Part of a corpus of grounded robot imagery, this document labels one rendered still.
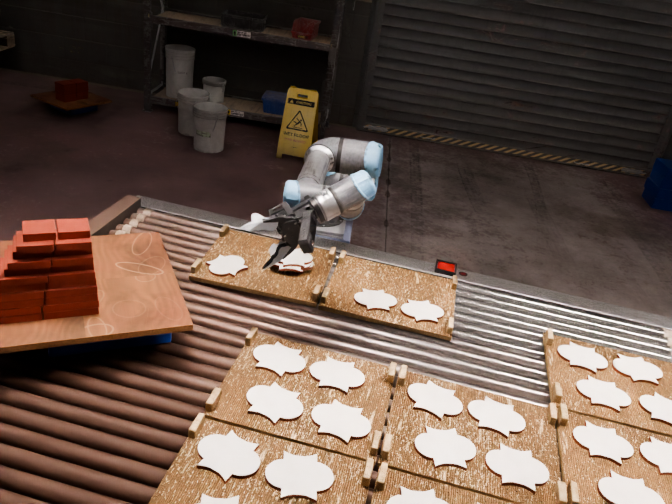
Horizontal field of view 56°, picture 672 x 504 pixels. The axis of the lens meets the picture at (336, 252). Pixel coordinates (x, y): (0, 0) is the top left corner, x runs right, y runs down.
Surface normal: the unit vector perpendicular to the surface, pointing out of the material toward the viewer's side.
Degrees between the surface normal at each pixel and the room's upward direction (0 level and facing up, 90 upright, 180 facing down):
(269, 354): 0
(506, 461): 0
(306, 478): 0
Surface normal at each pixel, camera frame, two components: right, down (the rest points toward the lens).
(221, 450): 0.15, -0.87
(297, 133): -0.12, 0.25
